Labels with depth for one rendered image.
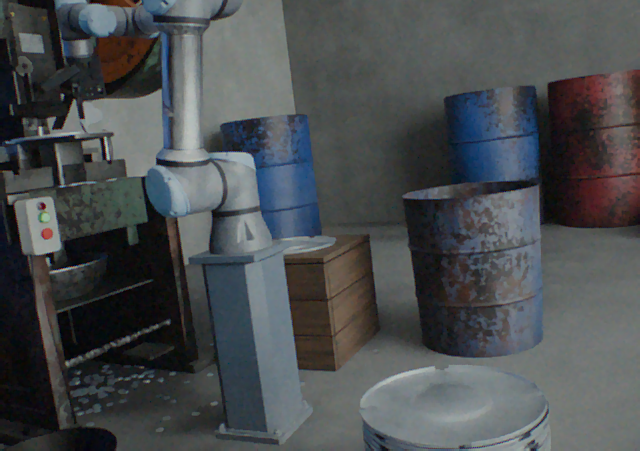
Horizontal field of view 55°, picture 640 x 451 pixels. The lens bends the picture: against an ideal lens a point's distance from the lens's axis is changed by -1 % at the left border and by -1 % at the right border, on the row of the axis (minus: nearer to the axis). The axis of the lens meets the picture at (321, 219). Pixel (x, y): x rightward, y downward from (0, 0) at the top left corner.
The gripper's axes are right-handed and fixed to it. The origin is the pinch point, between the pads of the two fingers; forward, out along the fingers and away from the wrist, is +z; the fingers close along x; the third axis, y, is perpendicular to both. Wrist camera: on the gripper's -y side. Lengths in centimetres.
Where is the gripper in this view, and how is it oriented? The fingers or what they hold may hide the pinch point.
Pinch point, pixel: (84, 129)
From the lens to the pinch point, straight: 184.0
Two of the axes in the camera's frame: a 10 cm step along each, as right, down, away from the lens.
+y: 9.5, -1.5, 2.7
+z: 0.2, 9.1, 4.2
